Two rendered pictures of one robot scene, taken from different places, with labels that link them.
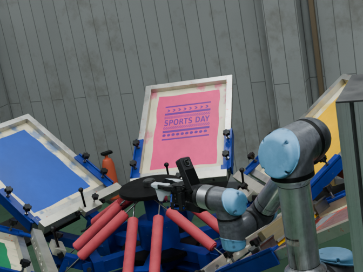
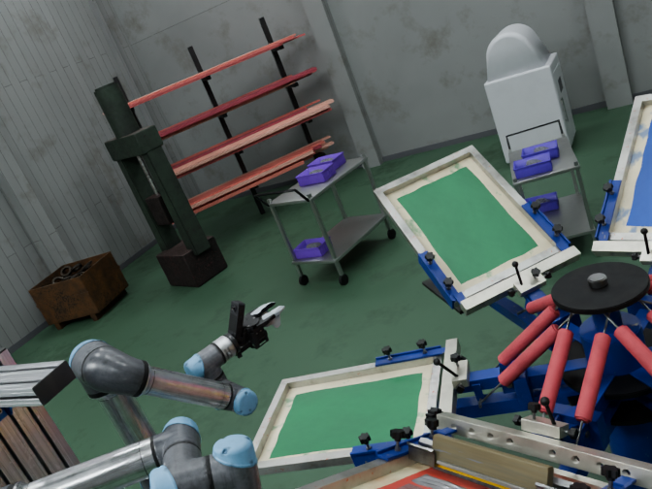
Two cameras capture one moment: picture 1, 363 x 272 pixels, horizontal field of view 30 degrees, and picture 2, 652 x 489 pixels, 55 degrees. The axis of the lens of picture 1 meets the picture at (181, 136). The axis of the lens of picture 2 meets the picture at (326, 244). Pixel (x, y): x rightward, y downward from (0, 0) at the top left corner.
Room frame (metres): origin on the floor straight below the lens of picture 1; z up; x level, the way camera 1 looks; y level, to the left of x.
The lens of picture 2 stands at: (2.60, -1.74, 2.47)
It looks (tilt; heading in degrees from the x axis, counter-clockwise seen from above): 19 degrees down; 98
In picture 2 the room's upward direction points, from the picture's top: 22 degrees counter-clockwise
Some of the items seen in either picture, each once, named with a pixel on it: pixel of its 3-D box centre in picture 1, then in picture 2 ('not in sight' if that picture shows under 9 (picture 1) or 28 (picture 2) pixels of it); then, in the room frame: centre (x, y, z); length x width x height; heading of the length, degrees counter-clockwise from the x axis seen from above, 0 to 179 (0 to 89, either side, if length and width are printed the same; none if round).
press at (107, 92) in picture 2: not in sight; (154, 186); (-0.17, 5.66, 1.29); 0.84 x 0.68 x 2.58; 156
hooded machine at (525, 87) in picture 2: not in sight; (528, 91); (4.37, 5.69, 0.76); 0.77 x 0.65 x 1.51; 155
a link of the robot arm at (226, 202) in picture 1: (227, 202); (205, 364); (1.88, -0.10, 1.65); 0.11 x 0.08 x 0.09; 42
